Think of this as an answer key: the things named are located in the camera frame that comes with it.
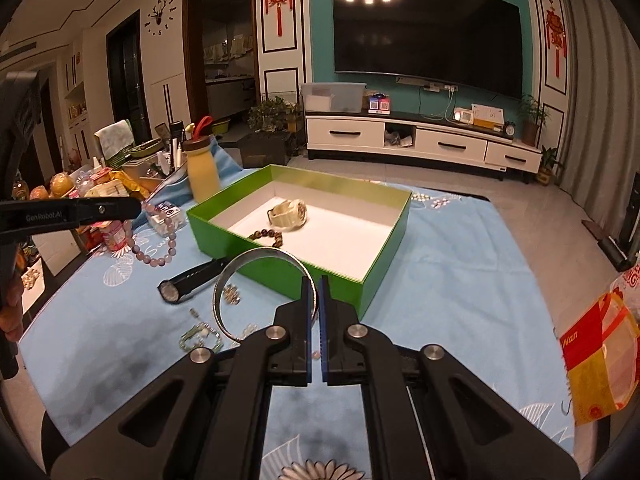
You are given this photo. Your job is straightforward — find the silver bangle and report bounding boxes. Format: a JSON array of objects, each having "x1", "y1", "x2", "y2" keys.
[{"x1": 213, "y1": 248, "x2": 319, "y2": 346}]

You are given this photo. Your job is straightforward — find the light blue floral tablecloth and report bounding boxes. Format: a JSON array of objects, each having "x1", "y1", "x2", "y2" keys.
[{"x1": 17, "y1": 147, "x2": 576, "y2": 480}]

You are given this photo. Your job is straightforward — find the white and green towel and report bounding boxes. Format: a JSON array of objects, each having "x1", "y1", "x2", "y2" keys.
[{"x1": 95, "y1": 120, "x2": 136, "y2": 166}]

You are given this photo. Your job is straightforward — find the person's left hand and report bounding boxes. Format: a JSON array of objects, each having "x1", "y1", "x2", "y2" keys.
[{"x1": 0, "y1": 275, "x2": 25, "y2": 343}]

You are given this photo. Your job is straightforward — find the green cardboard box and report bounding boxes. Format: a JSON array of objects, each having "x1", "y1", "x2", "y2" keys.
[{"x1": 186, "y1": 164, "x2": 413, "y2": 320}]

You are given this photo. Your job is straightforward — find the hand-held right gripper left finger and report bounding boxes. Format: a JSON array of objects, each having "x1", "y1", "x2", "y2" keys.
[{"x1": 50, "y1": 275, "x2": 321, "y2": 480}]

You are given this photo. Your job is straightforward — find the brown bead bracelet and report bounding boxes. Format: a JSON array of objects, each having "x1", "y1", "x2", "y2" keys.
[{"x1": 248, "y1": 229, "x2": 284, "y2": 248}]

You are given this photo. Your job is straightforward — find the white and yellow flat boxes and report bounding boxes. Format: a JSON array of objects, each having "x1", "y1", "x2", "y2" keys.
[{"x1": 470, "y1": 102, "x2": 506, "y2": 131}]

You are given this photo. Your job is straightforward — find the leafy green potted plant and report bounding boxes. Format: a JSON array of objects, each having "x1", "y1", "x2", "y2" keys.
[{"x1": 247, "y1": 96, "x2": 303, "y2": 136}]

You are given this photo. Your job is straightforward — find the white television cabinet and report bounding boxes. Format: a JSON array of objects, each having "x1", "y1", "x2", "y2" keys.
[{"x1": 305, "y1": 110, "x2": 543, "y2": 181}]

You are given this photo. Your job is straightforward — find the red and yellow plastic bag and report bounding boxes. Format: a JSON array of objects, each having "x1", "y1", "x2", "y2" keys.
[{"x1": 559, "y1": 292, "x2": 640, "y2": 426}]

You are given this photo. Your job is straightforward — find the white wristwatch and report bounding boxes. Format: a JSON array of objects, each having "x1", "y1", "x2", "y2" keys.
[{"x1": 266, "y1": 199, "x2": 308, "y2": 232}]

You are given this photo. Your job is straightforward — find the black deer wall clock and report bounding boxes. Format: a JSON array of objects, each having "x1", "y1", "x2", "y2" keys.
[{"x1": 145, "y1": 0, "x2": 177, "y2": 36}]

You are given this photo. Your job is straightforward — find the large black television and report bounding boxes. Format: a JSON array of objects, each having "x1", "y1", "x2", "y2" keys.
[{"x1": 331, "y1": 0, "x2": 523, "y2": 101}]

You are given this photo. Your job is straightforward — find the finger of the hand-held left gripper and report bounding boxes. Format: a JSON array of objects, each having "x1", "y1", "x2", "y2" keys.
[{"x1": 74, "y1": 196, "x2": 144, "y2": 227}]

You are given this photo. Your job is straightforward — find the white flat box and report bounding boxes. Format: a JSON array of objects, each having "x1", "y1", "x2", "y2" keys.
[{"x1": 30, "y1": 230, "x2": 83, "y2": 276}]

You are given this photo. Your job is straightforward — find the green bead bracelet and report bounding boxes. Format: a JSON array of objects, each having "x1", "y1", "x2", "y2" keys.
[{"x1": 178, "y1": 322, "x2": 224, "y2": 353}]

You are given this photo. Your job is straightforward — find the green basket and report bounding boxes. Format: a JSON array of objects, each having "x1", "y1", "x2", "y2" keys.
[{"x1": 107, "y1": 142, "x2": 166, "y2": 168}]

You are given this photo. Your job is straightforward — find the yellow round fruit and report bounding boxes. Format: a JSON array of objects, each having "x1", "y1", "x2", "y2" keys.
[{"x1": 50, "y1": 172, "x2": 76, "y2": 198}]

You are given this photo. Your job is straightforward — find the small potted floor plant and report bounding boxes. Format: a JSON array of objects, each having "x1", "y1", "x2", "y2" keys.
[{"x1": 536, "y1": 146, "x2": 563, "y2": 186}]

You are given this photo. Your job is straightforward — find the black floor appliance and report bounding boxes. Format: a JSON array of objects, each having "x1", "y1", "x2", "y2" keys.
[{"x1": 582, "y1": 172, "x2": 640, "y2": 271}]

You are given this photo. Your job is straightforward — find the pink bead bracelet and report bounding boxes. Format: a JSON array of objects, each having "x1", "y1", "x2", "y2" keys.
[{"x1": 122, "y1": 201, "x2": 181, "y2": 267}]

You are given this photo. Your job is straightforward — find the small white patterned box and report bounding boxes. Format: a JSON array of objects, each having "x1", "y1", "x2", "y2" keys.
[{"x1": 150, "y1": 201, "x2": 187, "y2": 236}]

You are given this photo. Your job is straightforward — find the yellow bottle with red strap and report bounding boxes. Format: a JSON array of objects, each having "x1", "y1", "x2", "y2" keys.
[{"x1": 181, "y1": 116, "x2": 221, "y2": 204}]

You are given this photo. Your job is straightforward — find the clear plastic storage box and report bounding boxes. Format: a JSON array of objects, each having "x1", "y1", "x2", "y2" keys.
[{"x1": 300, "y1": 82, "x2": 367, "y2": 115}]

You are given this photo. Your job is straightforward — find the pink drink carton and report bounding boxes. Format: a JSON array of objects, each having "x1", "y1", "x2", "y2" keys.
[{"x1": 102, "y1": 220, "x2": 128, "y2": 252}]

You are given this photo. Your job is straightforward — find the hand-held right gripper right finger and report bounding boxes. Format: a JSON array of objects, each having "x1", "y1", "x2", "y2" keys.
[{"x1": 318, "y1": 275, "x2": 581, "y2": 480}]

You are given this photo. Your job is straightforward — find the black wristwatch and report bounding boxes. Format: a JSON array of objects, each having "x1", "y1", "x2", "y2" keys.
[{"x1": 157, "y1": 257, "x2": 231, "y2": 304}]

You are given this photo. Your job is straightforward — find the potted plant in brown pot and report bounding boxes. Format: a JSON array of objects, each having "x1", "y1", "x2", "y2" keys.
[{"x1": 517, "y1": 94, "x2": 551, "y2": 147}]

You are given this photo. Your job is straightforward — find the grey curtain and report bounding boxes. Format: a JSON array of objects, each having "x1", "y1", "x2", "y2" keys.
[{"x1": 557, "y1": 0, "x2": 640, "y2": 211}]

